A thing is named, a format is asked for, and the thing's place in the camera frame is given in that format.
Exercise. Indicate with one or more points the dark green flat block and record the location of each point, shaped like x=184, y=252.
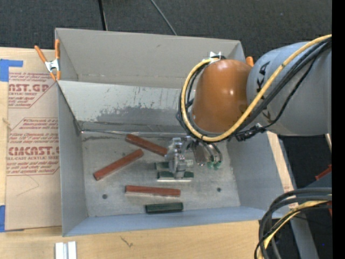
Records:
x=164, y=208
x=163, y=174
x=161, y=166

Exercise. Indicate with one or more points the grey metal bin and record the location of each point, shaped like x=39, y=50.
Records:
x=113, y=109

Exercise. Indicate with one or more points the brown cardboard board red print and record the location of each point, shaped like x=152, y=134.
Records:
x=32, y=193

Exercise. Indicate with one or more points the red-brown flat block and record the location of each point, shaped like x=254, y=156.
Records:
x=118, y=164
x=152, y=191
x=145, y=144

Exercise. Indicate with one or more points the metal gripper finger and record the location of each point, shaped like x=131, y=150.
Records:
x=175, y=146
x=180, y=167

